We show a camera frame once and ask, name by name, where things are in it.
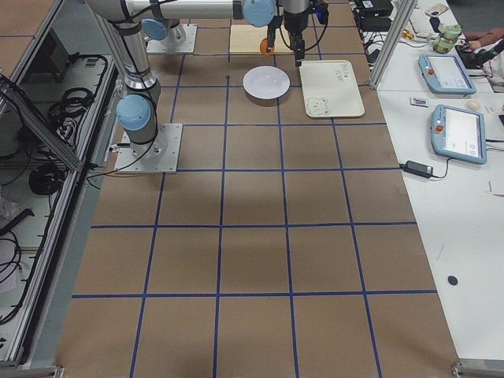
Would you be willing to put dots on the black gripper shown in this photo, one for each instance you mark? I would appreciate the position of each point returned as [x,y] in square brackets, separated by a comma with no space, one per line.
[294,23]

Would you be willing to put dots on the orange fruit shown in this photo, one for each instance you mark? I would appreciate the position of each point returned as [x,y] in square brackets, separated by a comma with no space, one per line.
[266,49]

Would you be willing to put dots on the white round plate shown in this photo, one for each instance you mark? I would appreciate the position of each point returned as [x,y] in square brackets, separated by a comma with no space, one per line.
[266,82]

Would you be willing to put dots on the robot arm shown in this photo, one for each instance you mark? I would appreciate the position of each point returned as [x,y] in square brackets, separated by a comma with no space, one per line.
[168,32]
[137,112]

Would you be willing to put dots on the cream bear tray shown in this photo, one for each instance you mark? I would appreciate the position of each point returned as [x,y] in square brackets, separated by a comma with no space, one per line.
[330,89]

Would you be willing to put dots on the bamboo cutting board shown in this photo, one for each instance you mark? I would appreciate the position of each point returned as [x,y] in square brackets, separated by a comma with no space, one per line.
[245,39]

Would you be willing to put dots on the far teach pendant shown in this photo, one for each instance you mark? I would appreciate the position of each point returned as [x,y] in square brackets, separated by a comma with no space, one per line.
[445,74]

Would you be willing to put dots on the teach pendant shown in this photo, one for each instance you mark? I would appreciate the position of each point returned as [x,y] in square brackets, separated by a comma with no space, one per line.
[445,74]
[459,134]

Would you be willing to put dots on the black power adapter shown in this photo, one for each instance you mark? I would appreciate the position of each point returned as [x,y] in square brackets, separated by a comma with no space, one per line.
[417,169]

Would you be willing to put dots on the near teach pendant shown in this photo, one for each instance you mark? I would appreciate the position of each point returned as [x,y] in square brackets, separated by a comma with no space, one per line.
[459,134]

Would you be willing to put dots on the aluminium frame post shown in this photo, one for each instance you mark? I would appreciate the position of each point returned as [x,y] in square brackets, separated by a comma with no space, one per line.
[402,15]

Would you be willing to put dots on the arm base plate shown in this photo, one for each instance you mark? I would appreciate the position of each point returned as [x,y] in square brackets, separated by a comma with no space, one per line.
[161,157]
[187,47]

